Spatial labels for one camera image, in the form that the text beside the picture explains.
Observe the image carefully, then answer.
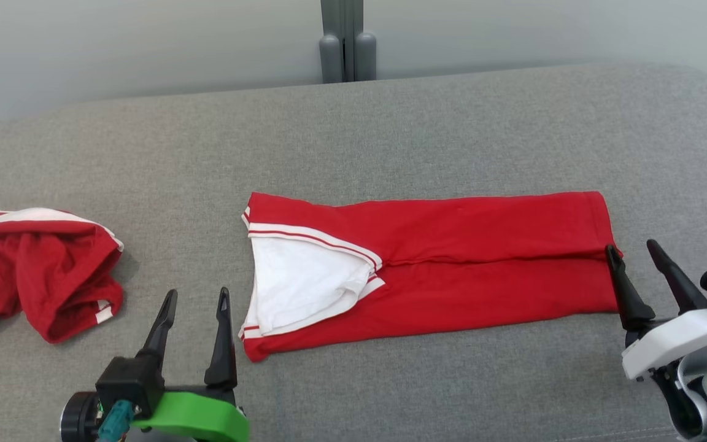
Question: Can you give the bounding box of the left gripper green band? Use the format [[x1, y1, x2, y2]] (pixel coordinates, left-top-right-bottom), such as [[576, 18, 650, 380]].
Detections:
[[60, 287, 250, 442]]

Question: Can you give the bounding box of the grey fabric sofa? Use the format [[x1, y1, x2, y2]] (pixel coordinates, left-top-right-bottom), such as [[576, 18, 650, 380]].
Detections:
[[0, 61, 707, 442]]

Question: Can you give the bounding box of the red basketball jersey number 23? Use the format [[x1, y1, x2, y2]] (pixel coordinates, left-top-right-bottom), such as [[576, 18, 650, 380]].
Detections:
[[238, 191, 625, 363]]

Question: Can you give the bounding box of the red shorts white stripe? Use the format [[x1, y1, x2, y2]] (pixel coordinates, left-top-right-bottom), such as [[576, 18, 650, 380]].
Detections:
[[0, 203, 126, 359]]

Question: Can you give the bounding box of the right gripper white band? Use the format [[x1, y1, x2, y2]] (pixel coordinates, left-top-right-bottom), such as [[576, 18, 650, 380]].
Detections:
[[605, 239, 707, 382]]

